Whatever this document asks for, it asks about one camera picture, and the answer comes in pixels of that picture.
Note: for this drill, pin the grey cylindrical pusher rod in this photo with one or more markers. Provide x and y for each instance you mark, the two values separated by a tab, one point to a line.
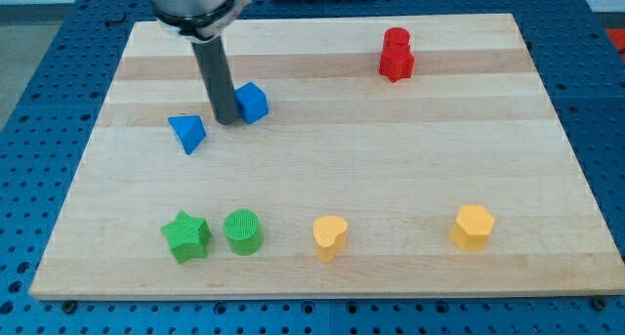
214	68

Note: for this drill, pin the blue cube block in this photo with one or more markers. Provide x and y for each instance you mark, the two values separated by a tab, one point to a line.
252	102

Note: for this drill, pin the blue triangle block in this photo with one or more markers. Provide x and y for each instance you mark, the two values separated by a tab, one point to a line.
190	131

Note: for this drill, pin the green cylinder block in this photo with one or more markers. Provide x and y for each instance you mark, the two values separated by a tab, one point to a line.
243	232

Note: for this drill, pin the red cylinder block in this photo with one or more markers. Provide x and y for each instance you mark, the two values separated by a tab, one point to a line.
396	36

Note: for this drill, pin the green star block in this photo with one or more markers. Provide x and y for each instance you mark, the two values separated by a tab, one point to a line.
187	237

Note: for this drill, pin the red star block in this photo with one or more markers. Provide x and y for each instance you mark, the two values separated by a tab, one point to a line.
397	62

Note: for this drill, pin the yellow heart block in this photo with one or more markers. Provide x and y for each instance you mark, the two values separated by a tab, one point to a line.
329	235

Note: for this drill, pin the wooden board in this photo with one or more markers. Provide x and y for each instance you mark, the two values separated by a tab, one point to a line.
473	125

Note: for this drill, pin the yellow hexagon block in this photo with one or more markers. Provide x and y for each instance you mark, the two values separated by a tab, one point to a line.
472	227

